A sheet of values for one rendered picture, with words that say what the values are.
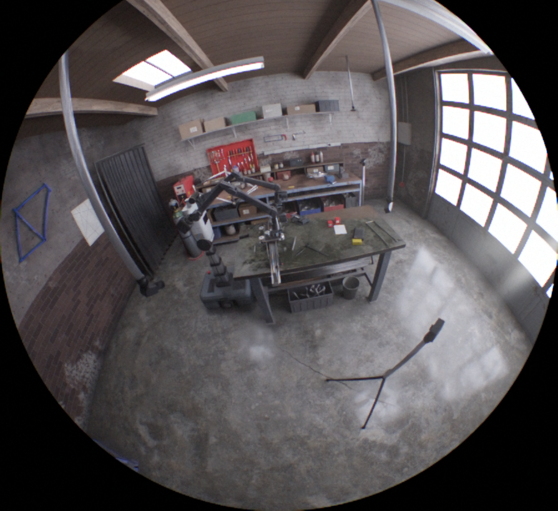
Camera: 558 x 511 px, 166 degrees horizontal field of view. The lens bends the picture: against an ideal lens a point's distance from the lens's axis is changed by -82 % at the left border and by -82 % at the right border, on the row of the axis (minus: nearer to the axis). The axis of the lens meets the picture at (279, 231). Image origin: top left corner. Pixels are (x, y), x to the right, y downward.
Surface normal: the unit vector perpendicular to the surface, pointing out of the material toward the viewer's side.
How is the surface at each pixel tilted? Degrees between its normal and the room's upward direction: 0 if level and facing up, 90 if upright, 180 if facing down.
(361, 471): 0
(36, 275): 90
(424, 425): 0
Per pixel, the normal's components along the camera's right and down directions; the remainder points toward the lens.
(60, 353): 0.99, -0.17
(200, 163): 0.08, 0.54
